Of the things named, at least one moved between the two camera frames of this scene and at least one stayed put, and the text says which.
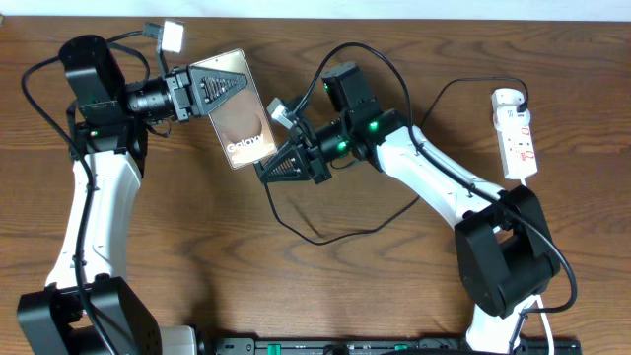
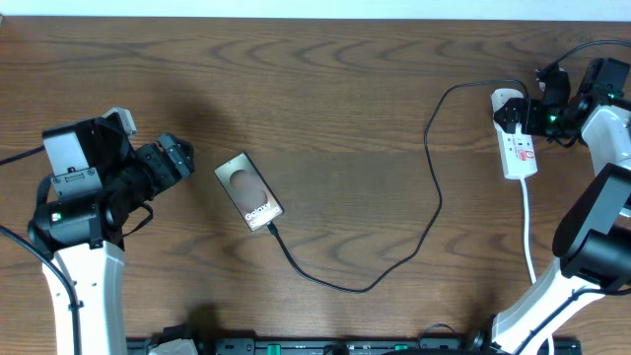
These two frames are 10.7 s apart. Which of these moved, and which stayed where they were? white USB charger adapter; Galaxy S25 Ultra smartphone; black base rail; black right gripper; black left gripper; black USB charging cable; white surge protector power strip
Moved: black left gripper; Galaxy S25 Ultra smartphone; black USB charging cable; black right gripper
Stayed: white surge protector power strip; black base rail; white USB charger adapter
